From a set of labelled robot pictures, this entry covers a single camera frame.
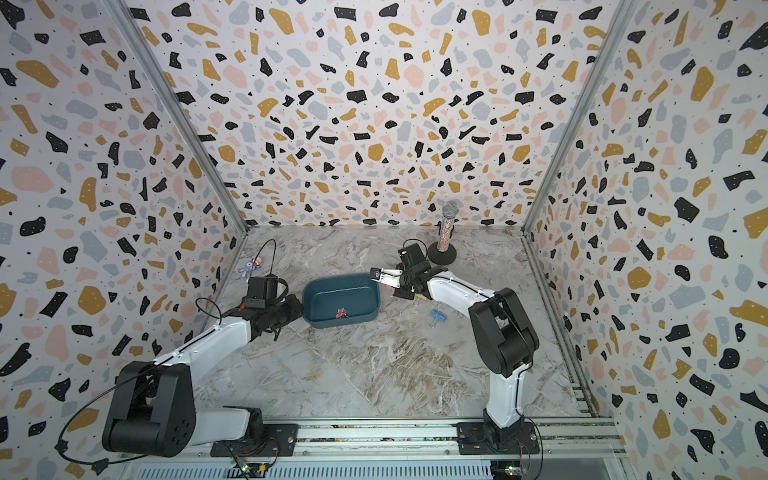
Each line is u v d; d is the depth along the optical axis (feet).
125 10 2.29
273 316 2.43
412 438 2.50
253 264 3.48
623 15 2.35
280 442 2.41
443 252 3.47
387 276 2.74
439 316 3.12
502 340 1.64
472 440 2.40
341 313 3.11
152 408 1.36
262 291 2.31
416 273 2.44
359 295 3.39
